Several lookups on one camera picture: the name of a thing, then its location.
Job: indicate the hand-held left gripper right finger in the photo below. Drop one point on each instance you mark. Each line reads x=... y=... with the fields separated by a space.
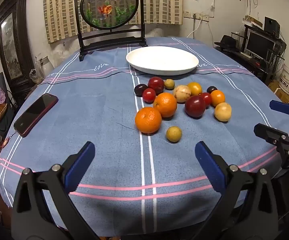
x=209 y=165

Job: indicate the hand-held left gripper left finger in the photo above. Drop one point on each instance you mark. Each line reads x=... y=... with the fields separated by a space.
x=80 y=163

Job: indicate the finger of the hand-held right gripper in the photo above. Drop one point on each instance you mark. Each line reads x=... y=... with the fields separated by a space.
x=280 y=106
x=267 y=131

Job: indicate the small yellow-green plum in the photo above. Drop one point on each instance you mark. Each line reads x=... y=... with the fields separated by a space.
x=169 y=84
x=173 y=134

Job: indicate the pale yellow plum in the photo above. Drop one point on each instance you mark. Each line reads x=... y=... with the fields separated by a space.
x=222 y=111

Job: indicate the small orange tomato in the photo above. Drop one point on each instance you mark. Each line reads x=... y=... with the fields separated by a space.
x=217 y=98

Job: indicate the red plum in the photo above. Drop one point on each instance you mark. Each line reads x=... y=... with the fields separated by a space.
x=156 y=85
x=195 y=106

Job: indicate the red cherry tomato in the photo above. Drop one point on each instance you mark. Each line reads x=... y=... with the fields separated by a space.
x=206 y=98
x=149 y=95

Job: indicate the small dark purple plum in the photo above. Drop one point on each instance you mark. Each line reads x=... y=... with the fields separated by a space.
x=211 y=89

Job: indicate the mandarin orange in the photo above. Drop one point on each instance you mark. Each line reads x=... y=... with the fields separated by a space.
x=165 y=104
x=148 y=120

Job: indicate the tan speckled pear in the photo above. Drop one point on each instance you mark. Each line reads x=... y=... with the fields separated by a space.
x=181 y=93

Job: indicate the yellow-orange tomato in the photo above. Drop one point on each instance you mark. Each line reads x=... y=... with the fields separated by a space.
x=195 y=88

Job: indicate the white oval plate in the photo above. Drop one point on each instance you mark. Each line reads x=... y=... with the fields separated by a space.
x=159 y=60

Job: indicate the blue striped tablecloth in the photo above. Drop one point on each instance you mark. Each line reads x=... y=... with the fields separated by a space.
x=97 y=120

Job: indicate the computer monitor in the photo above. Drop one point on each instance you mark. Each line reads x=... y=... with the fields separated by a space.
x=259 y=43

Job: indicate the dark red smartphone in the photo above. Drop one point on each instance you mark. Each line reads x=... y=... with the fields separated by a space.
x=35 y=113

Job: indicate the black desk rack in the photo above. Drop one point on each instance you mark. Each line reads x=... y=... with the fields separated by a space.
x=237 y=55

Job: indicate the phone charm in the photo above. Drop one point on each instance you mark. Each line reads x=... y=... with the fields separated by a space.
x=5 y=142

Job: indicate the black speaker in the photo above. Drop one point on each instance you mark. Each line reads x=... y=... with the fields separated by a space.
x=271 y=26

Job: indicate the black hat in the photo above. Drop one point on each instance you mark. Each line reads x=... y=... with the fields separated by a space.
x=227 y=42

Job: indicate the cardboard box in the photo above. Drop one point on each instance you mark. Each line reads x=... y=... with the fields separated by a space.
x=253 y=21

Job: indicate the clear plastic bag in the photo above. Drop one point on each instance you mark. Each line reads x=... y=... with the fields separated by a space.
x=35 y=76

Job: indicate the white jar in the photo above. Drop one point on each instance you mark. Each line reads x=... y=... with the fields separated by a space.
x=46 y=66

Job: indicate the dark framed painting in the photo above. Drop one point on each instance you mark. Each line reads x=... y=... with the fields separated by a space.
x=10 y=45

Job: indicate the round goldfish screen with stand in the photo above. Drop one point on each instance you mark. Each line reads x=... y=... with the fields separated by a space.
x=109 y=7

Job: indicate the beige checked curtain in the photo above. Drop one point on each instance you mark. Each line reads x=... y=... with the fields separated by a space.
x=159 y=0

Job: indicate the white wall socket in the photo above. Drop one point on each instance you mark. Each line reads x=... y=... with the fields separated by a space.
x=187 y=13

